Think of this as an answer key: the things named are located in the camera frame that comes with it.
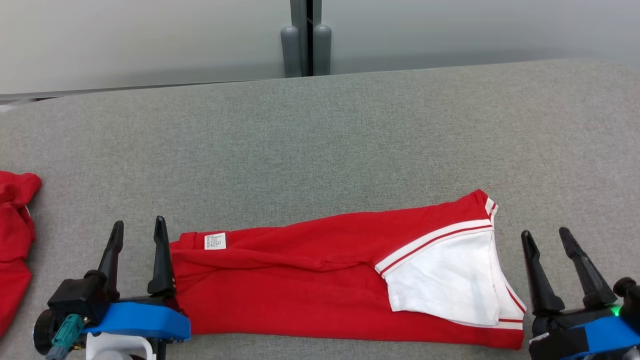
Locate red white basketball jersey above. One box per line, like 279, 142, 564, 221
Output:
169, 189, 527, 351

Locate red basketball shorts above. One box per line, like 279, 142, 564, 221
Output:
0, 171, 42, 338

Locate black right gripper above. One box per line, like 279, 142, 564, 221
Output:
521, 227, 640, 360

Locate black cable with teal connector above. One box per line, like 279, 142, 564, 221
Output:
46, 314, 85, 360

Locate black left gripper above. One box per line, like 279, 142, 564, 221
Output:
32, 216, 180, 357

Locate grey metal partition post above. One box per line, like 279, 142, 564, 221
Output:
280, 0, 332, 78

